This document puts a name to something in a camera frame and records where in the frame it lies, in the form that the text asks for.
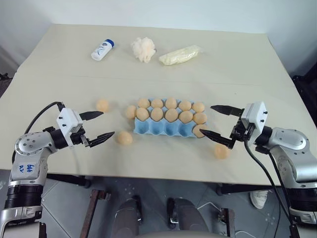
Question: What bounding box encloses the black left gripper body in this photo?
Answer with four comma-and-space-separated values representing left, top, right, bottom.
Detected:
69, 123, 90, 148

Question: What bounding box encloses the white floor cable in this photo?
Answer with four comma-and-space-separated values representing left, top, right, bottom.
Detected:
197, 201, 221, 214

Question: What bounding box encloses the clear bag of pale contents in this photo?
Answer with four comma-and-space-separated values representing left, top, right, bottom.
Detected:
158, 44, 205, 66

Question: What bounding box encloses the brown metal stand bar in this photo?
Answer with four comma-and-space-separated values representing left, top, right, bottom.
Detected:
79, 189, 111, 238
217, 207, 235, 238

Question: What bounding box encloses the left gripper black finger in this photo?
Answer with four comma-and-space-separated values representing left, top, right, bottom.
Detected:
79, 111, 105, 121
88, 131, 116, 148

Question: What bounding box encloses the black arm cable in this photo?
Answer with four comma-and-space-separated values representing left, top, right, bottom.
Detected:
23, 101, 66, 136
243, 138, 298, 238

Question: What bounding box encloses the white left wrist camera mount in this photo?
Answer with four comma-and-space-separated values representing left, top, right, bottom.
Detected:
56, 107, 84, 145

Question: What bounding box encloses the white bottle with blue cap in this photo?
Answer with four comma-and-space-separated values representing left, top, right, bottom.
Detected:
91, 39, 115, 61

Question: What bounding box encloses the pale mesh bath sponge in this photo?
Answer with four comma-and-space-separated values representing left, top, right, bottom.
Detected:
130, 37, 159, 63

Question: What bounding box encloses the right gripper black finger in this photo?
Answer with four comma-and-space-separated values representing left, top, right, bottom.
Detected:
199, 128, 235, 150
210, 105, 243, 117

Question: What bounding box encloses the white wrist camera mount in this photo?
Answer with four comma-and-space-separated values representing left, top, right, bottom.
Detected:
240, 101, 268, 136
56, 107, 84, 145

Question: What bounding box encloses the blue egg tray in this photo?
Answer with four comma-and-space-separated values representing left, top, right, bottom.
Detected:
133, 98, 208, 137

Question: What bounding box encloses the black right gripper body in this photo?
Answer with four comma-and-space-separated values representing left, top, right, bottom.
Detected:
229, 115, 256, 147

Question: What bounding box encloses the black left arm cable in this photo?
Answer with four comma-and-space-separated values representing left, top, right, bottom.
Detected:
23, 101, 66, 136

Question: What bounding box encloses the black table leg bar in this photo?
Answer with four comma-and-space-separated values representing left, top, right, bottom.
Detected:
217, 182, 272, 196
46, 173, 91, 188

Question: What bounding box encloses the dark rounded robot knee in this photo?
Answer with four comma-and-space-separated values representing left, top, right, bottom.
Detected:
115, 197, 140, 238
173, 197, 210, 238

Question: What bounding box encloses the black equipment beside table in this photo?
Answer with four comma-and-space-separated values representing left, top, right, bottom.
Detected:
291, 64, 317, 106

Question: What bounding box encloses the white shoe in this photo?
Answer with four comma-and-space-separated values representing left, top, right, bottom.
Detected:
249, 190, 270, 209

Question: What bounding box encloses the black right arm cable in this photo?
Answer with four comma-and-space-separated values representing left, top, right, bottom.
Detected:
243, 138, 298, 238

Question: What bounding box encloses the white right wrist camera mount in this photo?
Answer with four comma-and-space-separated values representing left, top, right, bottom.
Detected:
240, 101, 268, 136

